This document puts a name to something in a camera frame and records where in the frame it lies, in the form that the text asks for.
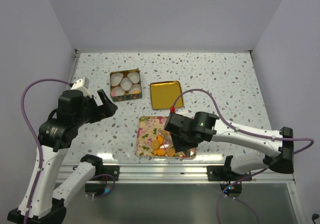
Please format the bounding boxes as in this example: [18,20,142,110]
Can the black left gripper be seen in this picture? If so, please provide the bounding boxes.
[74,88,118,127]

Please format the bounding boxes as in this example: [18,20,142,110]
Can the silver metal tongs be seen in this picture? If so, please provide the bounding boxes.
[159,129,191,158]

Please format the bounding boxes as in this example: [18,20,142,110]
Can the tan dotted round cookie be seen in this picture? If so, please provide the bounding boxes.
[151,140,161,150]

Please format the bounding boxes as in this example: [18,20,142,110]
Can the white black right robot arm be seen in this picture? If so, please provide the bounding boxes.
[164,112,294,180]

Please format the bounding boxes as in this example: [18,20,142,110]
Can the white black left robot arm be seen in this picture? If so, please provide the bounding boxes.
[7,89,118,223]

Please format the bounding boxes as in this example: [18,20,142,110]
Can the white paper cup bottom left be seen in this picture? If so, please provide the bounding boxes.
[111,87,126,97]

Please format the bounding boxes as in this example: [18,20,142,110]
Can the orange star cookie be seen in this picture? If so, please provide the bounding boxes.
[157,135,164,145]

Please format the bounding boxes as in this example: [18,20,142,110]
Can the orange round cookie bottom middle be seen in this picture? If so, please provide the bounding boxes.
[166,147,176,157]

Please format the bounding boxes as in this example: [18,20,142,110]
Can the floral cookie tin box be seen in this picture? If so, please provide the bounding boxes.
[109,69,143,102]

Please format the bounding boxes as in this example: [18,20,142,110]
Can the white paper cup centre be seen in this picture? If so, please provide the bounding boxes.
[120,77,133,91]

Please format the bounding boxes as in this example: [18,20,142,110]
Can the orange fish cookie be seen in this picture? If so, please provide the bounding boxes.
[153,148,166,156]

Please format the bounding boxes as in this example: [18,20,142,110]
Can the white paper cup bottom right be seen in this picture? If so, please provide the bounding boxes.
[128,84,141,95]

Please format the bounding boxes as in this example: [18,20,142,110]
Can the floral serving tray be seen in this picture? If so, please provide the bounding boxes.
[135,116,197,159]

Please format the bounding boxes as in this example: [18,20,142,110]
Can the gold tin lid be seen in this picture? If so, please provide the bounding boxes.
[149,81,182,110]

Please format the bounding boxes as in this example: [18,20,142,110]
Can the white paper cup top right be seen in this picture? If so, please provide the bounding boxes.
[127,72,140,84]

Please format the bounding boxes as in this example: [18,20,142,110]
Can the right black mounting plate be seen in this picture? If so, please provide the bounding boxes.
[206,165,252,182]

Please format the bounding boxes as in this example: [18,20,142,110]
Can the black mounting plate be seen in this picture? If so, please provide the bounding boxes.
[206,165,252,182]
[98,165,120,182]

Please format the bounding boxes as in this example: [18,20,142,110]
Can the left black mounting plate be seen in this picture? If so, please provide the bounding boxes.
[98,165,120,182]

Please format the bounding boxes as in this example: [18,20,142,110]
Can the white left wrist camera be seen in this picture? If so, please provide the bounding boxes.
[70,77,91,97]

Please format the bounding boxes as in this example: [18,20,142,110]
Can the aluminium front rail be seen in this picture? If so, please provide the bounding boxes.
[56,163,295,184]

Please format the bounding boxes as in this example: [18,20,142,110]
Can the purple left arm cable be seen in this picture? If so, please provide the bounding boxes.
[21,78,73,224]

